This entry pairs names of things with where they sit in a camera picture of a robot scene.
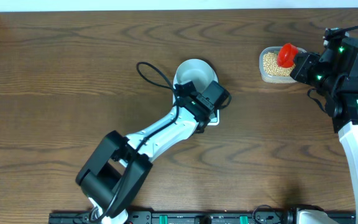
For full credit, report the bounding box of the orange measuring scoop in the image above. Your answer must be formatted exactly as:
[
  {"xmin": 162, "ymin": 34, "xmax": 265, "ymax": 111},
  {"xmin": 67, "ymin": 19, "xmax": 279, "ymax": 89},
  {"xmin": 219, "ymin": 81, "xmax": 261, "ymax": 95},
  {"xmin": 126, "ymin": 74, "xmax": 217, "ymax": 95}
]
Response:
[{"xmin": 277, "ymin": 43, "xmax": 299, "ymax": 68}]

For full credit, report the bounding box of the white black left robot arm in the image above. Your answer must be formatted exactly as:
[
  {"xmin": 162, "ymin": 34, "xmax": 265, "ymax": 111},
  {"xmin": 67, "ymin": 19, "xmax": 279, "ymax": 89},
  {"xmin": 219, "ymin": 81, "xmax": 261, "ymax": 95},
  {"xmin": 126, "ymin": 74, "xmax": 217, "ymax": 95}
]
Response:
[{"xmin": 75, "ymin": 81, "xmax": 230, "ymax": 223}]

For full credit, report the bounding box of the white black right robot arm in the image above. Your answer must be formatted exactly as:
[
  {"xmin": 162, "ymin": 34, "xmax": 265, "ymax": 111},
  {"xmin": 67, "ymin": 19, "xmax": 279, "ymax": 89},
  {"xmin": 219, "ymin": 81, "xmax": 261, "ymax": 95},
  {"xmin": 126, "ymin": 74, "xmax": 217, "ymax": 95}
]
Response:
[{"xmin": 290, "ymin": 37, "xmax": 358, "ymax": 223}]

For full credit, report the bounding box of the grey round bowl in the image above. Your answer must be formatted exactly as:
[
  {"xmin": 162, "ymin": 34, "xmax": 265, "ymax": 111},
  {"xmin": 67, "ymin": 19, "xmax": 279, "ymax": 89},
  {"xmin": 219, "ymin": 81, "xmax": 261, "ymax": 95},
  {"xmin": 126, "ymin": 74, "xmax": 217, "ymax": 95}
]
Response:
[{"xmin": 173, "ymin": 58, "xmax": 218, "ymax": 93}]

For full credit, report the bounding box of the white digital kitchen scale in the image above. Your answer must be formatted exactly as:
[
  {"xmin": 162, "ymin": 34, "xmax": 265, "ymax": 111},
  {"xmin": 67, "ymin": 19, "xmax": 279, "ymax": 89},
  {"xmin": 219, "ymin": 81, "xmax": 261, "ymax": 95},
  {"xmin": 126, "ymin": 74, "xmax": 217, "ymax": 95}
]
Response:
[{"xmin": 174, "ymin": 67, "xmax": 223, "ymax": 126}]

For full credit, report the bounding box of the clear plastic container of beans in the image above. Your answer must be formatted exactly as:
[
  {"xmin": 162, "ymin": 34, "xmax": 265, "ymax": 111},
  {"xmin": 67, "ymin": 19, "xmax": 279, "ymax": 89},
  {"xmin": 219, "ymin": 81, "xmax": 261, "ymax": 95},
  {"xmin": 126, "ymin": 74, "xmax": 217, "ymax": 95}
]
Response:
[{"xmin": 259, "ymin": 47, "xmax": 296, "ymax": 84}]

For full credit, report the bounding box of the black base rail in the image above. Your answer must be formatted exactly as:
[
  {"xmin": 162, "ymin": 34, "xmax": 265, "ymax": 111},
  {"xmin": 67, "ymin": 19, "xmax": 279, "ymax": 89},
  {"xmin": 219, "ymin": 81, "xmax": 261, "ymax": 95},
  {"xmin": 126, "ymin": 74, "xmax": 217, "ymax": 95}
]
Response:
[{"xmin": 48, "ymin": 210, "xmax": 357, "ymax": 224}]

